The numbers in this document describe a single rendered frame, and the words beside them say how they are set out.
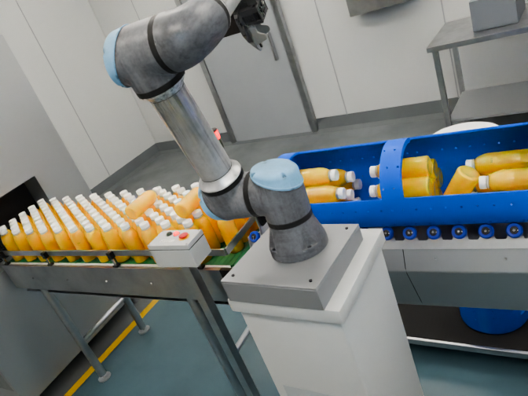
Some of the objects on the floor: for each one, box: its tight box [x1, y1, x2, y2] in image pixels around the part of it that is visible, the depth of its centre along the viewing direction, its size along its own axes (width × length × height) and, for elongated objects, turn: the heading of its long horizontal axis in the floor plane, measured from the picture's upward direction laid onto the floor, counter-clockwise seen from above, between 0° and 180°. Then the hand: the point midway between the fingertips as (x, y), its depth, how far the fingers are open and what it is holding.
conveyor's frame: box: [2, 262, 251, 396], centre depth 263 cm, size 48×164×90 cm, turn 97°
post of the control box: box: [181, 267, 261, 396], centre depth 204 cm, size 4×4×100 cm
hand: (257, 45), depth 151 cm, fingers closed
